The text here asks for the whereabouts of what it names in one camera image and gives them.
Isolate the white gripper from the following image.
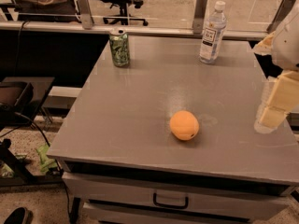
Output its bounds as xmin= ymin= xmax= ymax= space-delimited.
xmin=253 ymin=5 xmax=299 ymax=129

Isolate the clear plastic water bottle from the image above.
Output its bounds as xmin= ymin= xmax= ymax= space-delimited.
xmin=199 ymin=1 xmax=227 ymax=63

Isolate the orange fruit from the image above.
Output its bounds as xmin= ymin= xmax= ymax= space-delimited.
xmin=169 ymin=110 xmax=200 ymax=141

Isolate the grey upper drawer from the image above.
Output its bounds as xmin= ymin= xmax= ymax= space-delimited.
xmin=63 ymin=173 xmax=288 ymax=221

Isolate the grey drawer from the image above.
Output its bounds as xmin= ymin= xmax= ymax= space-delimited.
xmin=83 ymin=203 xmax=246 ymax=224
xmin=63 ymin=173 xmax=288 ymax=221

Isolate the green soda can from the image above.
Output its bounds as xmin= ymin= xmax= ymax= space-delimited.
xmin=109 ymin=29 xmax=130 ymax=67

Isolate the grey lower drawer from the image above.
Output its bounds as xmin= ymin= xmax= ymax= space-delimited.
xmin=83 ymin=203 xmax=246 ymax=224

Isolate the seated person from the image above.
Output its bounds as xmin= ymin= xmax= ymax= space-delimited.
xmin=18 ymin=0 xmax=78 ymax=22

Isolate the green crumpled bag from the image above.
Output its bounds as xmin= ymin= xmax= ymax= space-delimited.
xmin=36 ymin=144 xmax=58 ymax=174

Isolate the black shoe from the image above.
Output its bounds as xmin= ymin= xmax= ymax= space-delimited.
xmin=4 ymin=207 xmax=33 ymax=224

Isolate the right metal bracket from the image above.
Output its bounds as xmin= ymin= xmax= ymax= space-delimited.
xmin=266 ymin=0 xmax=296 ymax=34

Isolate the metal bracket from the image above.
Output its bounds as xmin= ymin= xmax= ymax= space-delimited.
xmin=192 ymin=0 xmax=207 ymax=34
xmin=266 ymin=0 xmax=296 ymax=34
xmin=77 ymin=0 xmax=93 ymax=29

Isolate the middle metal bracket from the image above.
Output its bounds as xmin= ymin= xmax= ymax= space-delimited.
xmin=192 ymin=0 xmax=207 ymax=34

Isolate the black drawer handle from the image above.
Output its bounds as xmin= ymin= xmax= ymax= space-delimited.
xmin=152 ymin=193 xmax=189 ymax=210

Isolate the left metal bracket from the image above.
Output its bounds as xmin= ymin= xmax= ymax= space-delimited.
xmin=77 ymin=0 xmax=93 ymax=29

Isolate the black cable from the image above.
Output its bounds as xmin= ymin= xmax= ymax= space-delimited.
xmin=0 ymin=103 xmax=52 ymax=147

